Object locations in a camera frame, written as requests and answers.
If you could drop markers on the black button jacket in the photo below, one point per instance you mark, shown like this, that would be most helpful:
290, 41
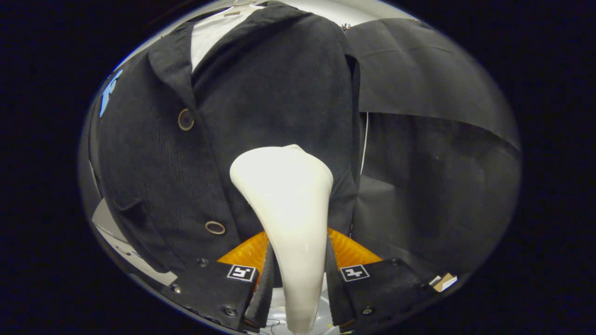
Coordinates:
270, 93

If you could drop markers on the black backdrop cloth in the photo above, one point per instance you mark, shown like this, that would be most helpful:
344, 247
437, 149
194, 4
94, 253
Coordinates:
419, 186

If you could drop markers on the grey drawer cabinet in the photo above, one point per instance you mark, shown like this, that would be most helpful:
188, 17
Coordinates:
107, 218

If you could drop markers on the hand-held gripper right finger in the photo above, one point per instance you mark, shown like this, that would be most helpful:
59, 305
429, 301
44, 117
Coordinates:
333, 288

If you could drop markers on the white mannequin torso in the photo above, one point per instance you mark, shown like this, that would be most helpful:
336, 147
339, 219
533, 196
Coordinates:
209, 37

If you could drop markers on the white garment steamer head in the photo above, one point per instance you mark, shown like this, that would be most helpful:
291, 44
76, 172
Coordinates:
288, 209

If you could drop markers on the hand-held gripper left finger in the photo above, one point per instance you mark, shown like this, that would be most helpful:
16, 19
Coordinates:
266, 288

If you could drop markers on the small cardboard box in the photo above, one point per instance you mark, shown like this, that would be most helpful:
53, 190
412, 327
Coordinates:
444, 281

